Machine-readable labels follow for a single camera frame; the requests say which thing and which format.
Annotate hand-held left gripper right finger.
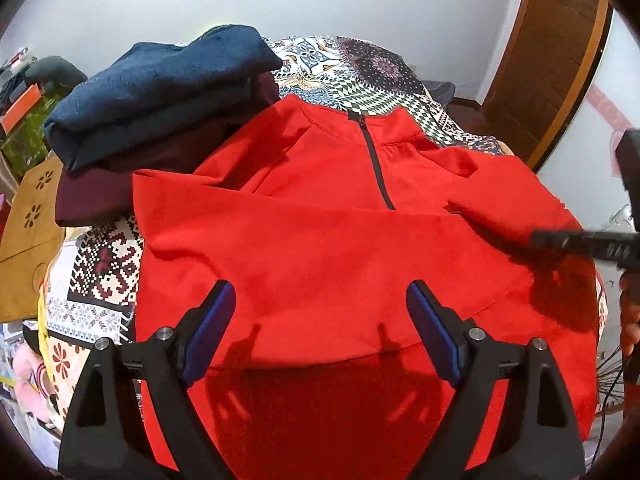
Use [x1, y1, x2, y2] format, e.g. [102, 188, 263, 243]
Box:
[406, 280, 587, 480]

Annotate green patterned bag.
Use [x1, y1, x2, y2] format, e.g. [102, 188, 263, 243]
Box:
[0, 102, 53, 167]

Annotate person's right hand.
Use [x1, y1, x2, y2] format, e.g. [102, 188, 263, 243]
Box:
[619, 274, 640, 358]

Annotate pink plush toy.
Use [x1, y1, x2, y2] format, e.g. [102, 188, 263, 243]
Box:
[12, 347, 60, 423]

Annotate red zip-neck pullover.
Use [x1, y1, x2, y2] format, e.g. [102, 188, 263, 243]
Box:
[131, 94, 601, 480]

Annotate orange box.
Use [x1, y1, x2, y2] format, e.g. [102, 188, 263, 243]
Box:
[0, 82, 43, 133]

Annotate dark blue cloth item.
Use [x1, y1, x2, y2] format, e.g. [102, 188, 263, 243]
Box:
[425, 80, 457, 106]

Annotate folded blue fleece garment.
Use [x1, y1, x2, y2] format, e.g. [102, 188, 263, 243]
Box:
[44, 24, 285, 173]

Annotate folded maroon garment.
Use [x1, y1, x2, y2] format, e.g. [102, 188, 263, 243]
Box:
[54, 71, 281, 228]

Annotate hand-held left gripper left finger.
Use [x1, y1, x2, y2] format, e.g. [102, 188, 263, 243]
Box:
[57, 280, 237, 480]

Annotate brown wooden door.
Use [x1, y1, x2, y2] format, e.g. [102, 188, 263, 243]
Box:
[480, 0, 613, 171]

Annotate patterned bedsheet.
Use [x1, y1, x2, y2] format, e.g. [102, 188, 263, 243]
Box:
[37, 35, 608, 426]

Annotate dark grey bag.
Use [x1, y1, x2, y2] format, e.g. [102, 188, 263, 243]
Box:
[25, 55, 88, 92]

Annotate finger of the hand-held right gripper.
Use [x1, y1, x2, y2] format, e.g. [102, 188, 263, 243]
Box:
[531, 229, 640, 270]

